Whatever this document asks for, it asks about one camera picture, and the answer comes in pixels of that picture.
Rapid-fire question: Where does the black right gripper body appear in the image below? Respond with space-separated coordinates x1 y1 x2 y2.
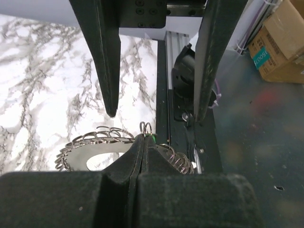
116 0 207 29

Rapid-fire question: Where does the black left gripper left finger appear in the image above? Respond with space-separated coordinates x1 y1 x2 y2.
0 135 144 228

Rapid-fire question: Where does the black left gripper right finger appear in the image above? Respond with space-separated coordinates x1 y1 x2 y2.
133 136 265 228

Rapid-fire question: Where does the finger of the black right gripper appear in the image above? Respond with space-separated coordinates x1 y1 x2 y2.
193 0 247 121
70 0 121 117

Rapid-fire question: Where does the metal disc keyring organizer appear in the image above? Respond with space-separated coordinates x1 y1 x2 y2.
55 122 196 174

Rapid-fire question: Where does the green key tag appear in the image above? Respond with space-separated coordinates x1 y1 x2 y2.
145 134 156 144

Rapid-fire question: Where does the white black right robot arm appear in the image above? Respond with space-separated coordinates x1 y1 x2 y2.
70 0 246 123

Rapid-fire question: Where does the brown cardboard box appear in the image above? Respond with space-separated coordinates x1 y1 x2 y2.
248 0 304 84

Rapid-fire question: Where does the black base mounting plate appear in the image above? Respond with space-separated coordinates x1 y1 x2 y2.
156 41 223 173

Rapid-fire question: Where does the aluminium frame rail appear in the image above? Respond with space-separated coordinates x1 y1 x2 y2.
164 31 190 90

